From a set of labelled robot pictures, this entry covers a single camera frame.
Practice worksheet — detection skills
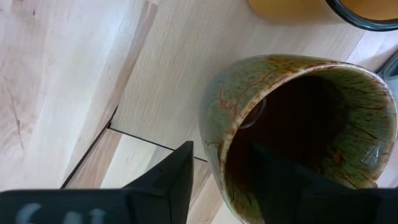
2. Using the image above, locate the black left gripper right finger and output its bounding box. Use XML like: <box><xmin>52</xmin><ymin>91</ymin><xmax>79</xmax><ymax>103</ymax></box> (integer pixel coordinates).
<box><xmin>248</xmin><ymin>140</ymin><xmax>398</xmax><ymax>224</ymax></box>

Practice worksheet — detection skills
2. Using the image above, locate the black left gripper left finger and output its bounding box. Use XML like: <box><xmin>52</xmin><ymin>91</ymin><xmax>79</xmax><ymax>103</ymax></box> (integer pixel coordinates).
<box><xmin>0</xmin><ymin>140</ymin><xmax>195</xmax><ymax>224</ymax></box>

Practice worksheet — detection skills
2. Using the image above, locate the green brown glazed mug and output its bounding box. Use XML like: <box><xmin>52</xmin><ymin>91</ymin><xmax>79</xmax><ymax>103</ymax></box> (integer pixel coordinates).
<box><xmin>198</xmin><ymin>54</ymin><xmax>398</xmax><ymax>224</ymax></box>

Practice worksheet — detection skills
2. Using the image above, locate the yellow mug with dark rim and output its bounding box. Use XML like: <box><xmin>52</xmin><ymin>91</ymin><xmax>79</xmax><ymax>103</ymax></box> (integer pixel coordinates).
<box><xmin>248</xmin><ymin>0</ymin><xmax>398</xmax><ymax>32</ymax></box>

